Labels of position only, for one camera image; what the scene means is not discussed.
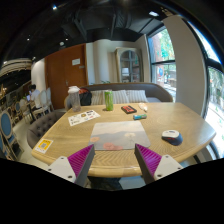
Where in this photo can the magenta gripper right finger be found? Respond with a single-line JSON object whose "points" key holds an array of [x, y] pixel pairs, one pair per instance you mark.
{"points": [[154, 166]]}

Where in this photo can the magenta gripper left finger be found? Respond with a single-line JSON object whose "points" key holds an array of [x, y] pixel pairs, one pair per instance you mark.
{"points": [[75, 167]]}

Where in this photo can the grey and white computer mouse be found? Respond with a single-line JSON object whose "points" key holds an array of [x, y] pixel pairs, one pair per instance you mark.
{"points": [[173, 137]]}

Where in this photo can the pastel printed mouse pad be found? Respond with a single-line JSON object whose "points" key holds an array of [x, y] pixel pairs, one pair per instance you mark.
{"points": [[115, 136]]}

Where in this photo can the yellow QR code sticker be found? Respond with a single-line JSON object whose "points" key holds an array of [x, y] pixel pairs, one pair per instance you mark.
{"points": [[43, 145]]}

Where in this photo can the white sticker sheet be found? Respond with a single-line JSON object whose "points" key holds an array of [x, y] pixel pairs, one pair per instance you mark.
{"points": [[82, 117]]}

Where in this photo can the teal small case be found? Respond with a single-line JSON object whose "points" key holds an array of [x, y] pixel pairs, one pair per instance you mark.
{"points": [[139, 117]]}

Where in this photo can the grey tufted armchair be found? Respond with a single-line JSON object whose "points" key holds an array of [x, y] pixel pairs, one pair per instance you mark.
{"points": [[39, 127]]}

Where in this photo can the crumpled white wrapper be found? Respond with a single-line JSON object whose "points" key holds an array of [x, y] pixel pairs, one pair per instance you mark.
{"points": [[143, 107]]}

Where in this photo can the black and red card box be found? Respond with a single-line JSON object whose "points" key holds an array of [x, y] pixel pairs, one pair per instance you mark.
{"points": [[128, 109]]}

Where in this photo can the clear plastic water bottle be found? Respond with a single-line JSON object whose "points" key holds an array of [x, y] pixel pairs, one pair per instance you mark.
{"points": [[74, 98]]}

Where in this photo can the blue upholstered chair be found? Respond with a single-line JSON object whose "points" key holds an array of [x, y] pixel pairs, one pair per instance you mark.
{"points": [[6, 128]]}

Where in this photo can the black backpack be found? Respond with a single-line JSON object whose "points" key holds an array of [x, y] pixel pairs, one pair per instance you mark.
{"points": [[85, 97]]}

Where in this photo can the striped cushion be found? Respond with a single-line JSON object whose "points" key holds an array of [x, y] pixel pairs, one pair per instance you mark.
{"points": [[119, 97]]}

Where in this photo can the green tumbler cup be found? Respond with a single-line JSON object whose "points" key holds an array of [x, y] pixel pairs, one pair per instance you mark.
{"points": [[109, 100]]}

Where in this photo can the seated person in white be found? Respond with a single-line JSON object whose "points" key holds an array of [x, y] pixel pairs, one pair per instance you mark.
{"points": [[34, 96]]}

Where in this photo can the orange wooden door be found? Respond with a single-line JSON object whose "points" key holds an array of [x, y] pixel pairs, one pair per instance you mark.
{"points": [[63, 69]]}

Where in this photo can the arched wooden cabinet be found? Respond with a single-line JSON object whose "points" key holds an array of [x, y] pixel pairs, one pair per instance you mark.
{"points": [[129, 65]]}

